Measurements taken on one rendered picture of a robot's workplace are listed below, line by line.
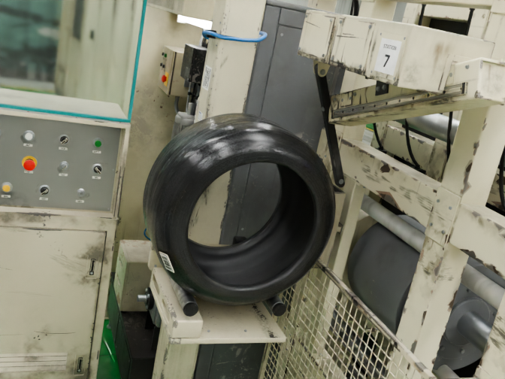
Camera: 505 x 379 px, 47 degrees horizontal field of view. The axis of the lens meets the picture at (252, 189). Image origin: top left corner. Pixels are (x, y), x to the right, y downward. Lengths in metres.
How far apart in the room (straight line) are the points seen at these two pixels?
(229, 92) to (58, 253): 0.92
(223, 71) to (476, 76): 0.82
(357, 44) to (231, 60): 0.46
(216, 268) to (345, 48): 0.82
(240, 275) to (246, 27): 0.80
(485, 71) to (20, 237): 1.66
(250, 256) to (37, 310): 0.90
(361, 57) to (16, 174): 1.31
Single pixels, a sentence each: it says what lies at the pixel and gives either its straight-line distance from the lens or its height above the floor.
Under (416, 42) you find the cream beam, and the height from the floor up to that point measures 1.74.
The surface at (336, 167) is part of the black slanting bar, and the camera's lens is 2.07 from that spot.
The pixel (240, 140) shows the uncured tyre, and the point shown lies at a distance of 1.58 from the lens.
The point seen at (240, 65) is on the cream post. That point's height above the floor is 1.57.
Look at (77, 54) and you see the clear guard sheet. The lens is 2.17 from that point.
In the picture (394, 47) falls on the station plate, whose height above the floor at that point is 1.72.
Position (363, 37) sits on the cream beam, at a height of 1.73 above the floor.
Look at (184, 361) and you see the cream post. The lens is 2.29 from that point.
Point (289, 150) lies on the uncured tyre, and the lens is 1.63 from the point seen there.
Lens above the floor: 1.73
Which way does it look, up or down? 16 degrees down
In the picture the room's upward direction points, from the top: 11 degrees clockwise
